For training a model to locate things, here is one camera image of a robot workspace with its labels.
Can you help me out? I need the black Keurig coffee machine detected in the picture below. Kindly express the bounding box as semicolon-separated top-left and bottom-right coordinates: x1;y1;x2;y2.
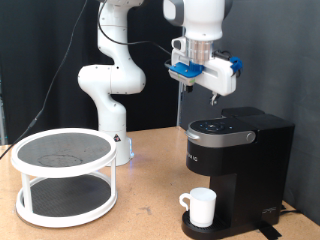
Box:
181;106;296;240

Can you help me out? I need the blue mounted wrist camera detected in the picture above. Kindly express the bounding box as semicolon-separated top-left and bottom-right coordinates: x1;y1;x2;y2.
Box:
167;61;206;94

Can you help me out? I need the blue cable clamp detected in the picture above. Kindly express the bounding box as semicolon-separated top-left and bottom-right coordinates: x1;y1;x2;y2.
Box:
229;56;244;76

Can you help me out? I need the black tape strip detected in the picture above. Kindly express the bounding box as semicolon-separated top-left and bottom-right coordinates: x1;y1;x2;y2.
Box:
256;220;283;240

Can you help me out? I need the white two-tier turntable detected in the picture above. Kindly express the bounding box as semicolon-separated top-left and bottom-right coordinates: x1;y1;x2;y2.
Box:
10;127;118;229

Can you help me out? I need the silver vertical frame pole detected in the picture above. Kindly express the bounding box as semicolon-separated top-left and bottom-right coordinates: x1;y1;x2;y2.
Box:
175;81;186;128

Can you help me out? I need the black power cord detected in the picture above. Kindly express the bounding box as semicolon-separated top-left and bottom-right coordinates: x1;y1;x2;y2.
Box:
279;203;303;215

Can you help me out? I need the white ceramic mug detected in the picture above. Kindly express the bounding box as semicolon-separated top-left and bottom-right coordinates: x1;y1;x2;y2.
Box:
178;187;218;229

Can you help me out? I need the black camera cable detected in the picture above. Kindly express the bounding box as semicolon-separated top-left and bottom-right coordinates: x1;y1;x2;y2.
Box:
0;0;174;160

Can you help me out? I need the grey vertical edge post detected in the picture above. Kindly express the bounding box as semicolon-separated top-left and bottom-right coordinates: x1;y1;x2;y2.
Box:
0;74;6;145

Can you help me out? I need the Keurig lid with silver handle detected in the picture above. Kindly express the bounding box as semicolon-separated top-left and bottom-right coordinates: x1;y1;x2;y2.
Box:
184;117;257;149

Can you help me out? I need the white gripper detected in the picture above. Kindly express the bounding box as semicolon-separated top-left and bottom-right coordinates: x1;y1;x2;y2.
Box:
170;36;239;107

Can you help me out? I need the thin black gripper wire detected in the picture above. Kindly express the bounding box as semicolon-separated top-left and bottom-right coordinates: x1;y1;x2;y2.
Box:
212;49;243;80

